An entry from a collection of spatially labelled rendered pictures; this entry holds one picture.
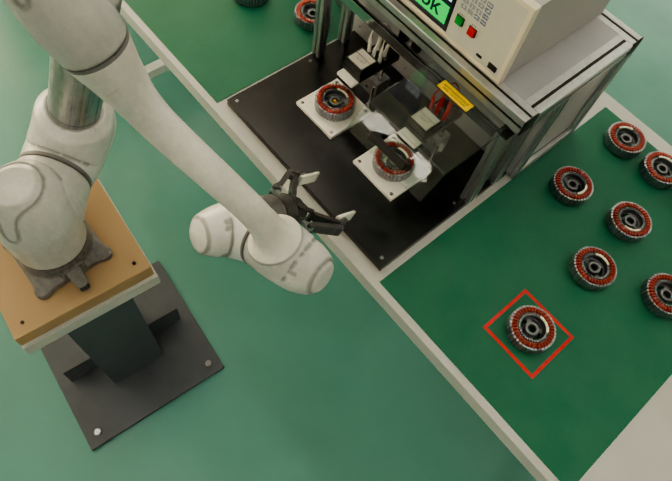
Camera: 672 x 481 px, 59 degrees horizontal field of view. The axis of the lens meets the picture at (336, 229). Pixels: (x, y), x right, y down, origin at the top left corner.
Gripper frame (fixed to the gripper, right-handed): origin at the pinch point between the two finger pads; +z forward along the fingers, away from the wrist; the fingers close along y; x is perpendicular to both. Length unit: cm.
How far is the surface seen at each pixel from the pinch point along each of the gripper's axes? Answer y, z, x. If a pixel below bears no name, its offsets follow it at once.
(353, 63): -24.3, 19.3, 20.2
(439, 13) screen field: -9.2, 14.2, 45.1
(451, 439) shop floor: 65, 51, -67
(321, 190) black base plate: -5.7, 5.7, -5.0
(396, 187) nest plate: 5.7, 18.7, 4.0
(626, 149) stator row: 36, 72, 36
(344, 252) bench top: 10.8, 1.7, -9.8
